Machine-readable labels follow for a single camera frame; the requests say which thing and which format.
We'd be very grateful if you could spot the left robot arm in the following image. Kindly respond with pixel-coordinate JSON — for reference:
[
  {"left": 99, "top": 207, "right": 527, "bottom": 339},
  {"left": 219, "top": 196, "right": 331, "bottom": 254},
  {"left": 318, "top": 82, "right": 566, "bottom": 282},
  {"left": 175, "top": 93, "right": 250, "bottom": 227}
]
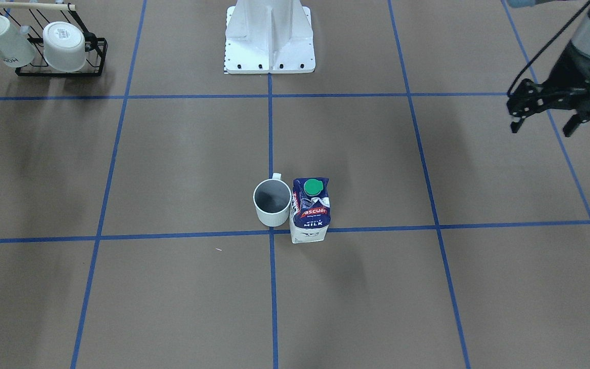
[{"left": 507, "top": 1, "right": 590, "bottom": 137}]

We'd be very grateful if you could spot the blue white milk carton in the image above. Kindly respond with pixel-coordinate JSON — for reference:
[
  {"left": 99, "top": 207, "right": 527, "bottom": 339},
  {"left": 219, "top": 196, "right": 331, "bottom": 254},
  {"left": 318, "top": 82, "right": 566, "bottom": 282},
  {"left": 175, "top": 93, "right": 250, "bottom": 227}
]
[{"left": 289, "top": 177, "right": 331, "bottom": 244}]

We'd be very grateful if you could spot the black wire mug rack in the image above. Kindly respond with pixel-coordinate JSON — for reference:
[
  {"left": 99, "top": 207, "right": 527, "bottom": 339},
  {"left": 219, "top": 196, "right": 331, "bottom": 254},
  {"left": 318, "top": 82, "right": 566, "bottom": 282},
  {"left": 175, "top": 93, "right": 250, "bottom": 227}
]
[{"left": 0, "top": 1, "right": 108, "bottom": 78}]

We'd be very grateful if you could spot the white mug on rack lower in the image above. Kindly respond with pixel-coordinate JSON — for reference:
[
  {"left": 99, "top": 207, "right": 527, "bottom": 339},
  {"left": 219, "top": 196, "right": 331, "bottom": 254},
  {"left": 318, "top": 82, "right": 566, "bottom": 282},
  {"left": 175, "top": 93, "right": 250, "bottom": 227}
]
[{"left": 42, "top": 22, "right": 95, "bottom": 73}]

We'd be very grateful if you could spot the white mug on rack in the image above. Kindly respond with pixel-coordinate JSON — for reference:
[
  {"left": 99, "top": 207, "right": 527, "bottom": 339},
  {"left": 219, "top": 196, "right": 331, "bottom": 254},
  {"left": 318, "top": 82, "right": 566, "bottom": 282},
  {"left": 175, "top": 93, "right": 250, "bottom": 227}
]
[
  {"left": 0, "top": 15, "right": 36, "bottom": 68},
  {"left": 42, "top": 22, "right": 95, "bottom": 73}
]

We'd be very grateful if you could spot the white HOME mug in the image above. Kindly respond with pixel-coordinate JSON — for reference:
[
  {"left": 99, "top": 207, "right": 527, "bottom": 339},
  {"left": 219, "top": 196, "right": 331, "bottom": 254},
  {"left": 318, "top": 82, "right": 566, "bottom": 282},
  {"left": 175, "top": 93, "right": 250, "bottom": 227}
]
[{"left": 252, "top": 173, "right": 292, "bottom": 228}]

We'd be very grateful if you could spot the white mug on rack upper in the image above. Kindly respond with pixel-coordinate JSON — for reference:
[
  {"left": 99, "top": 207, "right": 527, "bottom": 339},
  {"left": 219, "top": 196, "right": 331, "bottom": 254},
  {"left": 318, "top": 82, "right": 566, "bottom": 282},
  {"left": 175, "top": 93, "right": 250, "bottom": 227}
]
[{"left": 0, "top": 15, "right": 36, "bottom": 68}]

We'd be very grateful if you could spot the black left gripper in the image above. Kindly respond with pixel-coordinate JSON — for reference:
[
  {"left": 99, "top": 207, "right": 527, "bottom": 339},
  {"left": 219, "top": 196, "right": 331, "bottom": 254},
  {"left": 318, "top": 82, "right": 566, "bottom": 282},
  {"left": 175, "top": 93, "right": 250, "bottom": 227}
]
[{"left": 507, "top": 49, "right": 590, "bottom": 137}]

